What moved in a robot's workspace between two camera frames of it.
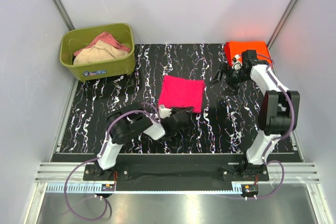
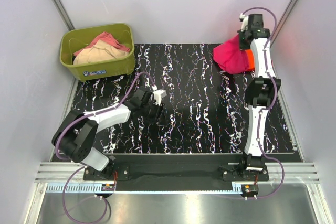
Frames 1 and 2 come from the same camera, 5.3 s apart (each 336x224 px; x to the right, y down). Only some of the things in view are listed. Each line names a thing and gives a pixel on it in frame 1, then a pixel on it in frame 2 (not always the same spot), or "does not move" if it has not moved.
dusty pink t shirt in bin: [109, 38] does not move
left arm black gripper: [187, 109] -> [159, 118]
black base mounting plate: [176, 168] does not move
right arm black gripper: [234, 86] -> [242, 46]
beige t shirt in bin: [102, 51] does not move
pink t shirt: [176, 92] -> [230, 57]
